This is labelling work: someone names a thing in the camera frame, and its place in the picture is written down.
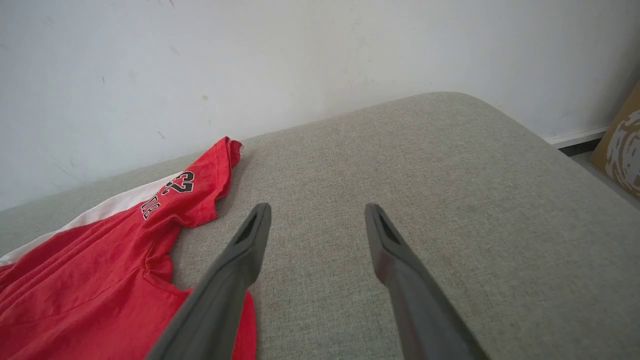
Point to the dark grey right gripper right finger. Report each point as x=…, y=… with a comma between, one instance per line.
x=420, y=305

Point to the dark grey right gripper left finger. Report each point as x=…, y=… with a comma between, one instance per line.
x=220, y=300

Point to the red jersey garment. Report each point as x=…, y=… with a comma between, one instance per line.
x=75, y=280

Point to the grey fabric sofa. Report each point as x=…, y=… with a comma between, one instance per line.
x=450, y=200

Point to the brown patterned cardboard panel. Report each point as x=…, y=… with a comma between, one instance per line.
x=622, y=150

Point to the white wall baseboard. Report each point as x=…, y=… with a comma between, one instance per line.
x=575, y=137

